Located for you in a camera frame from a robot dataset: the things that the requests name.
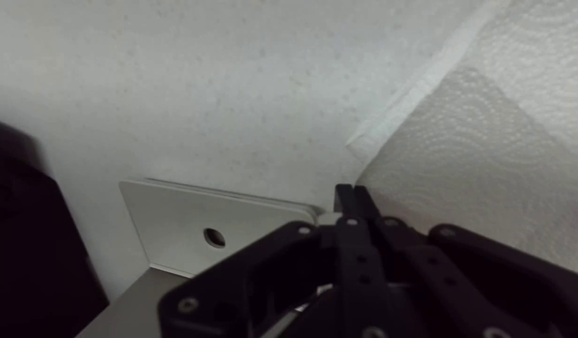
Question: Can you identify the white countertop appliance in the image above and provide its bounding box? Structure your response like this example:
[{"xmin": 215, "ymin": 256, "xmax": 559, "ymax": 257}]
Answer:
[{"xmin": 75, "ymin": 177, "xmax": 322, "ymax": 338}]

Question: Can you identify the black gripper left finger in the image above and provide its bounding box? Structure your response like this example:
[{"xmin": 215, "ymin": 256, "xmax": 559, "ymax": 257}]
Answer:
[{"xmin": 330, "ymin": 184, "xmax": 388, "ymax": 338}]

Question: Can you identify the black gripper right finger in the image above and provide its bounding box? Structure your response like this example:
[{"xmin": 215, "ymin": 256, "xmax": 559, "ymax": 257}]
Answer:
[{"xmin": 371, "ymin": 218, "xmax": 578, "ymax": 338}]

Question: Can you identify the white paper towel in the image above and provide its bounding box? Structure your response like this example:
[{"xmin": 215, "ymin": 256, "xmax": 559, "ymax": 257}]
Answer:
[{"xmin": 360, "ymin": 0, "xmax": 578, "ymax": 272}]

